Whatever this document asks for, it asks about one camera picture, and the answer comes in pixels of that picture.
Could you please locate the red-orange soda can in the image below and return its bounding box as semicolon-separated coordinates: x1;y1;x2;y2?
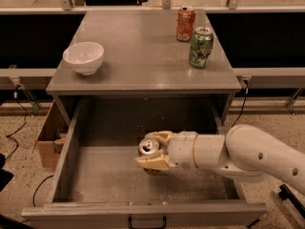
176;6;195;42

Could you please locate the dark object left edge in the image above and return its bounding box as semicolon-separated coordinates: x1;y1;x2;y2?
0;154;14;192

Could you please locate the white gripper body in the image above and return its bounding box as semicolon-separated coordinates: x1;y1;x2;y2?
167;132;198;168

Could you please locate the open grey top drawer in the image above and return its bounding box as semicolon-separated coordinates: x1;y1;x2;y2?
22;98;266;229

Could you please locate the black cable right side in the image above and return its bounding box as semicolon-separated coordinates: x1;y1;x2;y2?
231;78;250;129

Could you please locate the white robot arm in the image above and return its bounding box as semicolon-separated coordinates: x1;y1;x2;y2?
135;124;305;195

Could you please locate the white ceramic bowl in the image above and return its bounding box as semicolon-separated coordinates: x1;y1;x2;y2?
63;42;105;75

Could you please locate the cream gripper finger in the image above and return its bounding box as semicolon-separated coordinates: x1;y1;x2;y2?
135;154;173;171
146;131;175;147

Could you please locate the black stand leg right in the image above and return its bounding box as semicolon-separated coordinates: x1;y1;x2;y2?
278;184;305;218

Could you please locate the green soda can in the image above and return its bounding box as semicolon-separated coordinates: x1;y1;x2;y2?
189;27;214;68

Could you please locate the grey cabinet counter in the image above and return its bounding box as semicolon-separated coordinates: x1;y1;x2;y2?
47;8;240;120

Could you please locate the black cable under drawer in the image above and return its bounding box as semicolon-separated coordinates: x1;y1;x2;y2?
31;174;55;208

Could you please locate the black cable left floor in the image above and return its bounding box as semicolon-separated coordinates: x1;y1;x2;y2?
4;83;29;162

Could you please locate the black drawer handle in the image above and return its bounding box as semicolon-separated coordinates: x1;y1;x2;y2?
128;216;167;229

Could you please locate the orange-brown soda can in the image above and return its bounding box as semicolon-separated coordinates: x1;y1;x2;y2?
138;138;160;176

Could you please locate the brown cardboard box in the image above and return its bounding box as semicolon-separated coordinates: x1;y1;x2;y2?
37;102;68;168

